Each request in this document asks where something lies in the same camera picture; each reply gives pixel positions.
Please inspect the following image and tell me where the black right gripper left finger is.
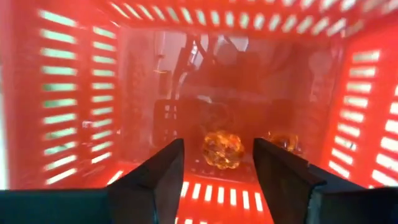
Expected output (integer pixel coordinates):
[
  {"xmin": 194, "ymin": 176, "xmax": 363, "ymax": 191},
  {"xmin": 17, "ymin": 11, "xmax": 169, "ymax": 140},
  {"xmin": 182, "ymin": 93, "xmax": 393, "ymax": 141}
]
[{"xmin": 107, "ymin": 138, "xmax": 185, "ymax": 224}]

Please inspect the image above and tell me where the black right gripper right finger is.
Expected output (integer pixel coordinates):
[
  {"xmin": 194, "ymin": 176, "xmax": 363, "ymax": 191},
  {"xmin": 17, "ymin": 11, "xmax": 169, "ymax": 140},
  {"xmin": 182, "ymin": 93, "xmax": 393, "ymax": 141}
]
[{"xmin": 253, "ymin": 138, "xmax": 326, "ymax": 224}]

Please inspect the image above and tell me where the red plastic basket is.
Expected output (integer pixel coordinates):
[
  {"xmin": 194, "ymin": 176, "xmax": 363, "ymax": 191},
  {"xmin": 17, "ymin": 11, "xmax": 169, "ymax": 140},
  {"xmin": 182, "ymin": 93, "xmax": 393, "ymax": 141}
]
[{"xmin": 0, "ymin": 0, "xmax": 398, "ymax": 224}]

